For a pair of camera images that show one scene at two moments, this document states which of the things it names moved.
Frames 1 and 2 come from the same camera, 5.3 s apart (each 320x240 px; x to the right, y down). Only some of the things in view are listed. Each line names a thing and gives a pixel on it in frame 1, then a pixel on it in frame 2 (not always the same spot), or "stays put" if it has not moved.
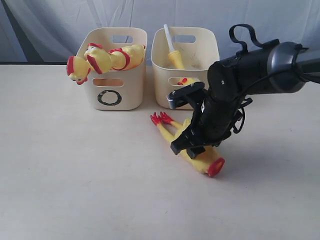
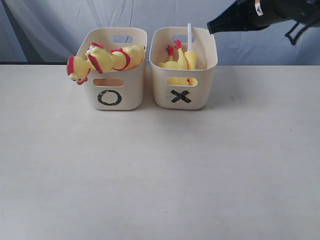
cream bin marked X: (181, 57) stays put
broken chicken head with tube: (175, 56) → (190, 56)
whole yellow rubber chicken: (125, 58) stays put
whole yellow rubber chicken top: (78, 69) stays put
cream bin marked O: (116, 90) stays put
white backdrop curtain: (45, 32) stays put
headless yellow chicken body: (210, 162) → (181, 64)
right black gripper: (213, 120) → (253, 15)
